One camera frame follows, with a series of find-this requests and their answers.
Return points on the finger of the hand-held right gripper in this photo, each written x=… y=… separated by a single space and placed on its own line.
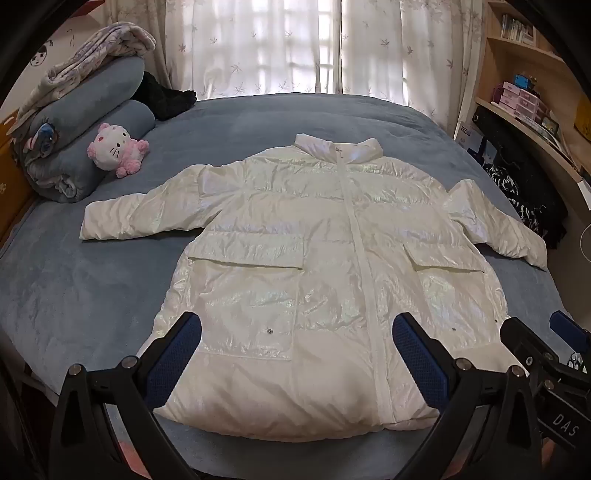
x=517 y=332
x=564 y=323

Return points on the white printed box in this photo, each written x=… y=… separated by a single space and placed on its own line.
x=468 y=134

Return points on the blue bed blanket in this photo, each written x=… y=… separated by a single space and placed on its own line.
x=69 y=286

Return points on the black fuzzy cloth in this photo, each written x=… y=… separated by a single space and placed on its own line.
x=161 y=99

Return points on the black white patterned cloth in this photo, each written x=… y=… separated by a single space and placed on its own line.
x=521 y=203

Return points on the rolled blue blanket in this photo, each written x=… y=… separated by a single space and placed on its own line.
x=92 y=157
x=97 y=90

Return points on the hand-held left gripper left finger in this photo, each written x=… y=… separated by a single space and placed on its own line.
x=178 y=355

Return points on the row of books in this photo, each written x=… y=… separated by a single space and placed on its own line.
x=515 y=28

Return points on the wooden headboard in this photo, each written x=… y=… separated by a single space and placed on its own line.
x=9 y=194

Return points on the small blue box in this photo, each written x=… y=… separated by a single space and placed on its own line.
x=522 y=82

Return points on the small picture frame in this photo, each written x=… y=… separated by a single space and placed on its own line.
x=551 y=127

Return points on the pink white cat plush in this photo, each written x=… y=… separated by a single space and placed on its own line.
x=111 y=147

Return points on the white puffer jacket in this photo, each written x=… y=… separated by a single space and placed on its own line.
x=286 y=230

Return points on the stack of pink boxes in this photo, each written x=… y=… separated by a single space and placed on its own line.
x=524 y=101

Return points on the black box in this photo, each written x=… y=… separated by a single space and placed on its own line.
x=487 y=120

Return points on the purple patterned blanket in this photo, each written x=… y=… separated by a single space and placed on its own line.
x=106 y=41

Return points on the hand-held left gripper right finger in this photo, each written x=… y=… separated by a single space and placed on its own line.
x=418 y=355

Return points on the cartoon face wall sticker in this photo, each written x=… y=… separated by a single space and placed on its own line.
x=39 y=55

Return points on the wooden shelf unit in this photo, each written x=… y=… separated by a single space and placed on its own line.
x=545 y=60

